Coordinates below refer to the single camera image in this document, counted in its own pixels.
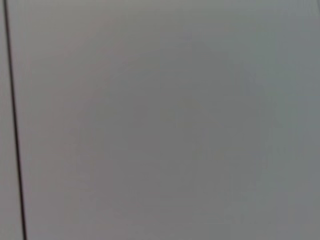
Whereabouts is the thin dark wall seam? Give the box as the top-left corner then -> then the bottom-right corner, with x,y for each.
1,0 -> 28,240

